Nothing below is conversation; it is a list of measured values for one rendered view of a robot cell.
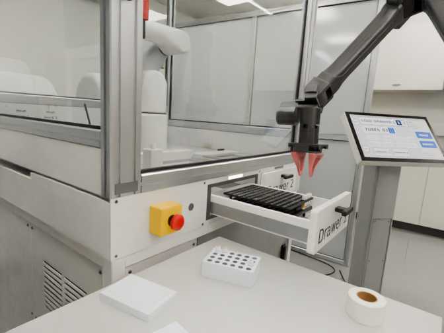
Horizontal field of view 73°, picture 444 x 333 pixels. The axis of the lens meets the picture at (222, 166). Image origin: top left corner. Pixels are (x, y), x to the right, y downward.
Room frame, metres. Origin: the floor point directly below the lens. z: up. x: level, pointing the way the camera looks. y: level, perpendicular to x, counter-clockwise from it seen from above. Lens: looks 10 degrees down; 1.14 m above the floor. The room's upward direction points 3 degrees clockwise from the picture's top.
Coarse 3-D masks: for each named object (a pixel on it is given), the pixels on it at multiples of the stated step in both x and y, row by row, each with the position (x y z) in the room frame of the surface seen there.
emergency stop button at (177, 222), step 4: (176, 216) 0.69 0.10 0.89; (180, 216) 0.70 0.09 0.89; (172, 220) 0.69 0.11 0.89; (176, 220) 0.69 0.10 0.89; (180, 220) 0.70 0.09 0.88; (172, 224) 0.68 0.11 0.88; (176, 224) 0.69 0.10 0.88; (180, 224) 0.70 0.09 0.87; (172, 228) 0.68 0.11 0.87; (176, 228) 0.69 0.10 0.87; (180, 228) 0.70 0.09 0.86
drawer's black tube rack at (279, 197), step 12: (228, 192) 0.93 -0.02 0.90; (240, 192) 0.93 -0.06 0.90; (252, 192) 0.94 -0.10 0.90; (264, 192) 0.95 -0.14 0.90; (276, 192) 0.96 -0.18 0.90; (288, 192) 0.98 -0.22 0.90; (252, 204) 0.91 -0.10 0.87; (264, 204) 0.83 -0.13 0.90; (276, 204) 0.82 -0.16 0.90; (288, 204) 0.83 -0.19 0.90
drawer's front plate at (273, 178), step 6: (282, 168) 1.27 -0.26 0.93; (288, 168) 1.29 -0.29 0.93; (294, 168) 1.33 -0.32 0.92; (264, 174) 1.13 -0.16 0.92; (270, 174) 1.16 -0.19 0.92; (276, 174) 1.20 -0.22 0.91; (294, 174) 1.34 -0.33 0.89; (264, 180) 1.13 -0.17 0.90; (270, 180) 1.16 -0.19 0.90; (276, 180) 1.20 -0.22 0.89; (282, 180) 1.25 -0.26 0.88; (288, 180) 1.29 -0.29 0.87; (294, 180) 1.35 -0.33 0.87; (282, 186) 1.25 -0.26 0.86; (288, 186) 1.30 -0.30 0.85; (294, 186) 1.35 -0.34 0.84
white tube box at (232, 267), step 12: (216, 252) 0.71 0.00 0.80; (228, 252) 0.71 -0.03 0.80; (204, 264) 0.66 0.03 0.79; (216, 264) 0.65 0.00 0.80; (228, 264) 0.65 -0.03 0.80; (240, 264) 0.66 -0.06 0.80; (204, 276) 0.66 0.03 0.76; (216, 276) 0.65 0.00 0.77; (228, 276) 0.64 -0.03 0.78; (240, 276) 0.63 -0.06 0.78; (252, 276) 0.62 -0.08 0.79
